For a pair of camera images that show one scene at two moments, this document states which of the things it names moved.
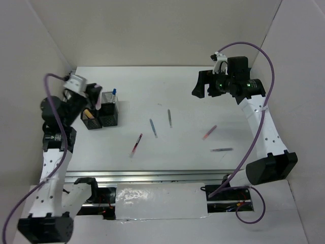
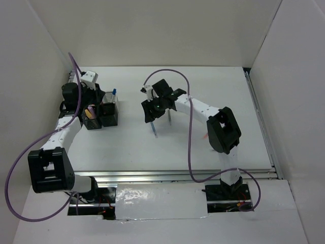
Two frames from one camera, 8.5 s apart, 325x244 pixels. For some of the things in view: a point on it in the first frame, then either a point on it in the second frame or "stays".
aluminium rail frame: x=152 y=177 stays
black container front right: x=108 y=114 stays
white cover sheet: x=163 y=200 stays
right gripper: x=206 y=77 → x=150 y=117
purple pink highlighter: x=98 y=102 → x=92 y=112
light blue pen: x=153 y=128 stays
